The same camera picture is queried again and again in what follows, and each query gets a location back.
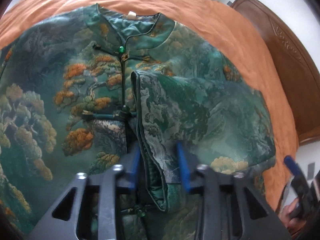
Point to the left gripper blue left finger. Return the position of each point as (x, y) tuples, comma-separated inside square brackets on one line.
[(128, 178)]

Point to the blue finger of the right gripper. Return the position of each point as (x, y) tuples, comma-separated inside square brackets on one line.
[(292, 166)]

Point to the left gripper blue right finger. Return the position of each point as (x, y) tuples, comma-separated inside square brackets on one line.
[(191, 178)]

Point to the green landscape print jacket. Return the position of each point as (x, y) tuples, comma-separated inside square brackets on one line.
[(80, 88)]

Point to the person's right hand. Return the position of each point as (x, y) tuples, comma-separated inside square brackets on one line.
[(292, 224)]

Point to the carved wooden headboard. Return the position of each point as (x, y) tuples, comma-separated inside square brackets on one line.
[(296, 69)]

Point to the orange bed cover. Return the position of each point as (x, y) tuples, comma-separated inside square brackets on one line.
[(223, 28)]

